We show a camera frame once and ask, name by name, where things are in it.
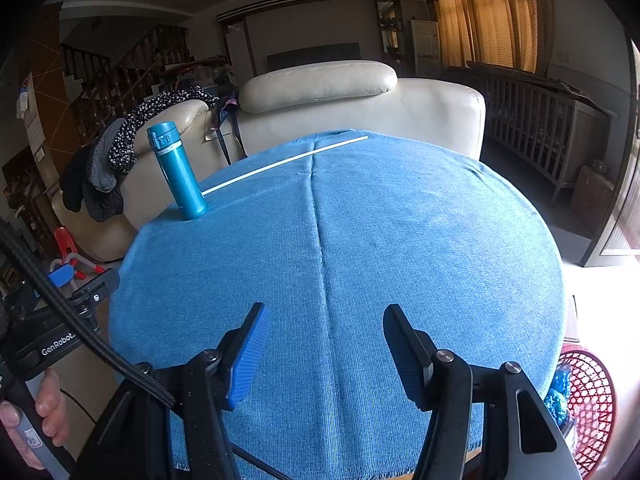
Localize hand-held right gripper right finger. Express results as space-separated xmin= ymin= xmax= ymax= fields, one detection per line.
xmin=382 ymin=304 xmax=584 ymax=480

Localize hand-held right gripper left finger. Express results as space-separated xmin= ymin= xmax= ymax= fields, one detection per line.
xmin=75 ymin=302 xmax=271 ymax=480

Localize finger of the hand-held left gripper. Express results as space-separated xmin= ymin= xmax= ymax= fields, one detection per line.
xmin=69 ymin=269 xmax=122 ymax=306
xmin=47 ymin=265 xmax=76 ymax=289

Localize blue plastic bag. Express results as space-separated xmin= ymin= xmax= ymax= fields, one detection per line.
xmin=545 ymin=362 xmax=573 ymax=428

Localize red plastic basket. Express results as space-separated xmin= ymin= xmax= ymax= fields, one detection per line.
xmin=547 ymin=345 xmax=618 ymax=480

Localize person's left hand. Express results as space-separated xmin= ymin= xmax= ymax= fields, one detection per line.
xmin=0 ymin=367 xmax=71 ymax=469

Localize dark wooden cabinet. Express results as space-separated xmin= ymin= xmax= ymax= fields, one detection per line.
xmin=0 ymin=157 xmax=56 ymax=261

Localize black garment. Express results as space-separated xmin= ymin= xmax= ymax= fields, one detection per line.
xmin=61 ymin=145 xmax=125 ymax=223

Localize blue tablecloth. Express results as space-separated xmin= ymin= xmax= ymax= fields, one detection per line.
xmin=109 ymin=130 xmax=568 ymax=473

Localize grey garment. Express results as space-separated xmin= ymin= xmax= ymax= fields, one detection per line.
xmin=87 ymin=117 xmax=126 ymax=193

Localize teal thermos bottle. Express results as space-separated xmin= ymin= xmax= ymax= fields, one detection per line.
xmin=147 ymin=122 xmax=209 ymax=221

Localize pale flat cardboard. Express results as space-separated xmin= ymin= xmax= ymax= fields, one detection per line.
xmin=564 ymin=295 xmax=581 ymax=346

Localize floral dark garment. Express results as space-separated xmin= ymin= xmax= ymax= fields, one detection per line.
xmin=107 ymin=85 xmax=220 ymax=176

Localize thin white rod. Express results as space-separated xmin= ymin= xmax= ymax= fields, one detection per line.
xmin=202 ymin=135 xmax=369 ymax=195

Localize wooden staircase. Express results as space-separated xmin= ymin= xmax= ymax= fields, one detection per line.
xmin=60 ymin=25 xmax=191 ymax=131

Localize brown cardboard box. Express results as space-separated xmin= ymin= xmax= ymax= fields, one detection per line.
xmin=570 ymin=162 xmax=616 ymax=226

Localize cream leather sofa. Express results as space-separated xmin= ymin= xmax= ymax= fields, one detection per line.
xmin=50 ymin=60 xmax=487 ymax=263

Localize wooden crib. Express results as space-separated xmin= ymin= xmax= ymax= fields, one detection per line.
xmin=447 ymin=62 xmax=613 ymax=206

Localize white tall cabinet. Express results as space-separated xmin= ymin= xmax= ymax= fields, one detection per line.
xmin=225 ymin=22 xmax=256 ymax=78

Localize flat screen television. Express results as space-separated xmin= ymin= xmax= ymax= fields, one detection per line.
xmin=266 ymin=42 xmax=361 ymax=71

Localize white standing air conditioner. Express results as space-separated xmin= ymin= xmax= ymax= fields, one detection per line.
xmin=409 ymin=20 xmax=441 ymax=78

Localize dark wooden display shelf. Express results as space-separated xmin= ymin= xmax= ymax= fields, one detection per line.
xmin=376 ymin=0 xmax=405 ymax=61

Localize orange curtains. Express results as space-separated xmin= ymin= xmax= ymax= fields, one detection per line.
xmin=422 ymin=0 xmax=556 ymax=78

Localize black strap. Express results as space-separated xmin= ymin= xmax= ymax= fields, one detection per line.
xmin=0 ymin=220 xmax=176 ymax=408

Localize black cable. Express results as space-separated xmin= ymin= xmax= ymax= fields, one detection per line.
xmin=232 ymin=442 xmax=286 ymax=480

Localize hanging wall calendar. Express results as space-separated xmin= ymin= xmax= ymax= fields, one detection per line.
xmin=15 ymin=72 xmax=46 ymax=161

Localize dark bag with strap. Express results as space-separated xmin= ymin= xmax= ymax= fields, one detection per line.
xmin=210 ymin=97 xmax=248 ymax=166

